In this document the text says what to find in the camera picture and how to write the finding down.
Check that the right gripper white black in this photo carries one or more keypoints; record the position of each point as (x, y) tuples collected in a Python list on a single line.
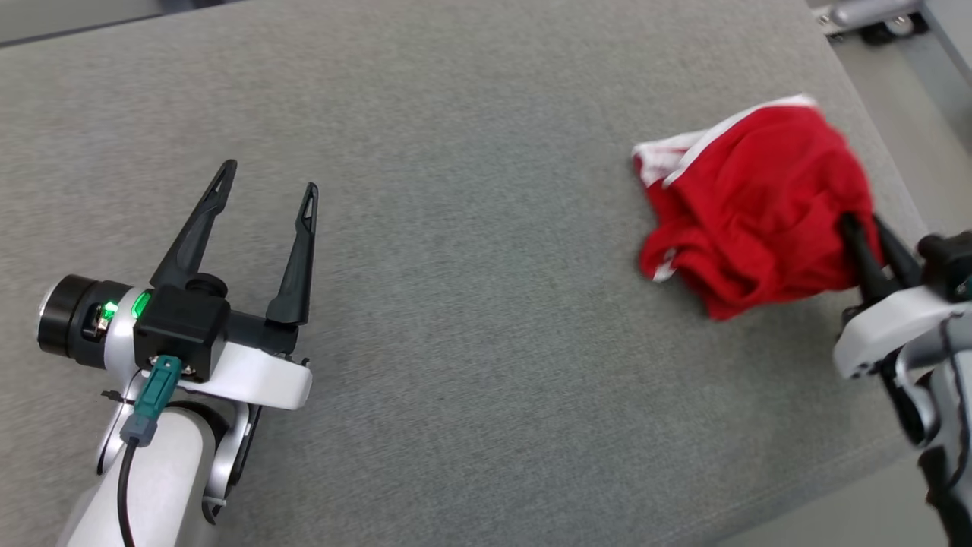
[(881, 334)]

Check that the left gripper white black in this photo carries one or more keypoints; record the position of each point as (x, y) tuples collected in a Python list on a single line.
[(258, 380)]

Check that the red shorts white trim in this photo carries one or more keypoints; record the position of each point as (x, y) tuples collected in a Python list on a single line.
[(759, 197)]

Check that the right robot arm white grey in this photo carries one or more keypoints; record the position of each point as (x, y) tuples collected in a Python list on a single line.
[(942, 410)]

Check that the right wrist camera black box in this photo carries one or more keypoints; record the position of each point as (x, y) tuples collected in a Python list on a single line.
[(945, 266)]

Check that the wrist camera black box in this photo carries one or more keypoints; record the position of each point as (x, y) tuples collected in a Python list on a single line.
[(945, 266), (182, 327)]

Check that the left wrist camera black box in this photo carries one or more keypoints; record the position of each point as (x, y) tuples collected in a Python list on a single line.
[(182, 327)]

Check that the silver metal frame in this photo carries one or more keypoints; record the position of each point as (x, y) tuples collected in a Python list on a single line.
[(866, 11)]

